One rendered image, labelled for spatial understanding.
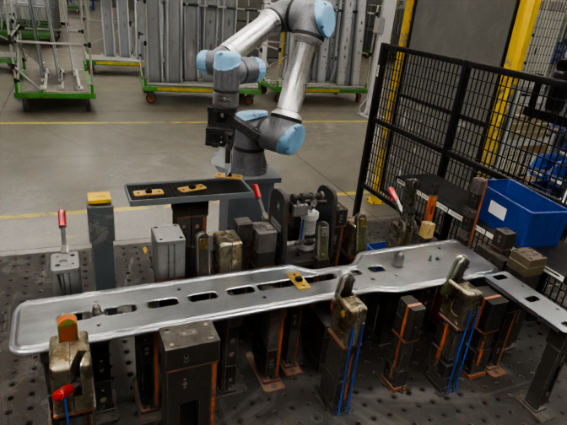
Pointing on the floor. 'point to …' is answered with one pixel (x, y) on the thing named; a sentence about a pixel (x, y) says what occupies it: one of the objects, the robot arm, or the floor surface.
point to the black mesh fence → (455, 133)
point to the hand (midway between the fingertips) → (229, 170)
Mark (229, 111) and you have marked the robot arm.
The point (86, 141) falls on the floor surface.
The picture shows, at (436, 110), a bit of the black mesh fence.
